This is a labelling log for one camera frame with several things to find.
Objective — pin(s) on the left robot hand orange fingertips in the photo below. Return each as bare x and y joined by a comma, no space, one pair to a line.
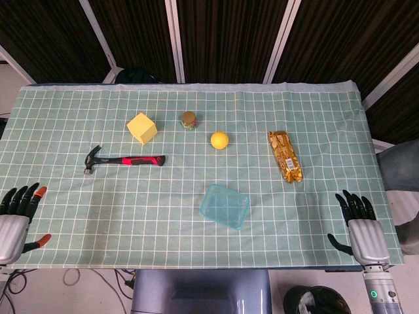
13,235

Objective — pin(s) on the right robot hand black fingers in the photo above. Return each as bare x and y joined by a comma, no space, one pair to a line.
368,238

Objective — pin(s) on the clear plastic container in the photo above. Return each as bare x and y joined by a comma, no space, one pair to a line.
224,206

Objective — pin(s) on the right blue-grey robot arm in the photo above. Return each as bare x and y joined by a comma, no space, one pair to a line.
381,291

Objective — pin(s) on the small green-label jar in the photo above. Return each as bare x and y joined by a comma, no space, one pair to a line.
189,120

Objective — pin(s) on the black trash bin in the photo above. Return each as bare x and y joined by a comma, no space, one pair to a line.
314,301

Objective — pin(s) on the gold foil snack package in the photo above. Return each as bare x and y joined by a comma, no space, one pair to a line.
286,157

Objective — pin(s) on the black and red claw hammer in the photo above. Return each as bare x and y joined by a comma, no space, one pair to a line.
137,160

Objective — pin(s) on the green checked tablecloth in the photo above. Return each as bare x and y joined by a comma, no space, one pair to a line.
163,212

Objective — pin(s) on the yellow foam cube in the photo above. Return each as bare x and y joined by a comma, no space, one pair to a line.
140,127

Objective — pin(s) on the blue-grey robot torso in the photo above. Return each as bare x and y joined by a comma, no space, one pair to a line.
199,291

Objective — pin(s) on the yellow ball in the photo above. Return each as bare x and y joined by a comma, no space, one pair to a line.
220,140

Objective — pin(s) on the black rounded object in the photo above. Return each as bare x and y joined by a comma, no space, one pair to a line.
135,76

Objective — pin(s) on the white partition frame post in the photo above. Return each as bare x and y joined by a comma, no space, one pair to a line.
98,32
393,76
281,39
175,39
18,65

